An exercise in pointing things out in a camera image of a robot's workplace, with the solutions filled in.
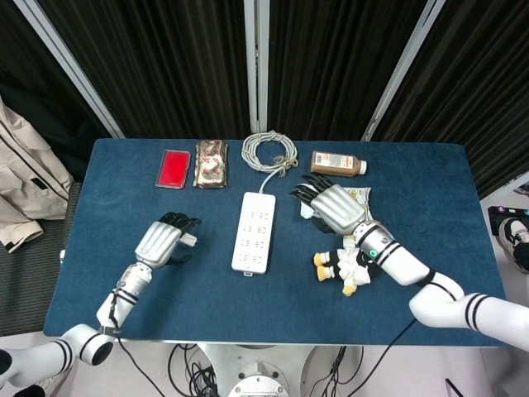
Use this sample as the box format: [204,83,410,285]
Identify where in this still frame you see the brown drink bottle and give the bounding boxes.
[310,150,368,176]

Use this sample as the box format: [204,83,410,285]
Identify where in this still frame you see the blue tablecloth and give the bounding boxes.
[43,138,508,349]

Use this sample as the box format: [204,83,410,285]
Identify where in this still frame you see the black white plush doll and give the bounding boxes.
[312,236,380,297]

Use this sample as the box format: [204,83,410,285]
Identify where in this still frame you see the brown twine tie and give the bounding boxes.
[272,154,299,179]

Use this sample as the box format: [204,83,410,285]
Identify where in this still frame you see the white frame post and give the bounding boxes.
[243,0,270,134]
[360,0,450,142]
[12,0,126,139]

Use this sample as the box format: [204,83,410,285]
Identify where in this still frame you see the white power strip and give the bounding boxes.
[231,191,277,277]

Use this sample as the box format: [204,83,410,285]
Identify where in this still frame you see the beige jacket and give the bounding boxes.
[0,97,74,254]

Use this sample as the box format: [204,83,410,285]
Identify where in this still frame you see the brown foil snack pack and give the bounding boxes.
[192,139,231,191]

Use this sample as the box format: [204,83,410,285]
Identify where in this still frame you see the coiled white power cord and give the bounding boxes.
[241,130,299,194]

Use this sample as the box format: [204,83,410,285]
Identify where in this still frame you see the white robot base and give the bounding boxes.
[198,342,324,397]

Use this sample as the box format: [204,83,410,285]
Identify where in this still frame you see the black device purple ring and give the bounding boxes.
[487,205,529,232]

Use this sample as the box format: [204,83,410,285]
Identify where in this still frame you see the dark grey fabric chair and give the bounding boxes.
[0,181,83,337]

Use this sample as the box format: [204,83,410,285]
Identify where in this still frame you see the white printed snack bag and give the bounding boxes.
[299,186,373,224]

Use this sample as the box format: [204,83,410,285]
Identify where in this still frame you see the white frame bar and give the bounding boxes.
[479,171,529,203]

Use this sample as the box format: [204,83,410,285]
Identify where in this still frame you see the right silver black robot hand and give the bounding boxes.
[288,173,369,236]

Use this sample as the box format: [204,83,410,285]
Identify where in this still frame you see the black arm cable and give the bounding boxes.
[107,289,167,397]
[363,268,460,397]

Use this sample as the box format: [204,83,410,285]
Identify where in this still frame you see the black pleated curtain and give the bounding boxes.
[0,0,529,200]

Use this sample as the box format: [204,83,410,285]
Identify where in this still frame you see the red pad in clear case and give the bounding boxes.
[155,149,192,190]

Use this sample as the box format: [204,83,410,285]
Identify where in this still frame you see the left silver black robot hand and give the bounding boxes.
[134,211,203,269]

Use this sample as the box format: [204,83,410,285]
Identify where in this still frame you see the black white sneaker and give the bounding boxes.
[498,217,529,274]

